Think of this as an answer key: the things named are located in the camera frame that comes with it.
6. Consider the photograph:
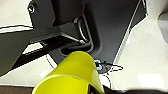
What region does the thin dark looped cable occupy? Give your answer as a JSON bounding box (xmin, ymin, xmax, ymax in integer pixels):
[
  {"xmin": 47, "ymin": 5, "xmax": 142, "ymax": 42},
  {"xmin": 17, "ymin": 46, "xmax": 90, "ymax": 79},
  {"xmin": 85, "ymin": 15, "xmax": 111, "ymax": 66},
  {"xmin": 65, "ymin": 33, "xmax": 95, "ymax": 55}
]
[{"xmin": 99, "ymin": 60, "xmax": 124, "ymax": 74}]

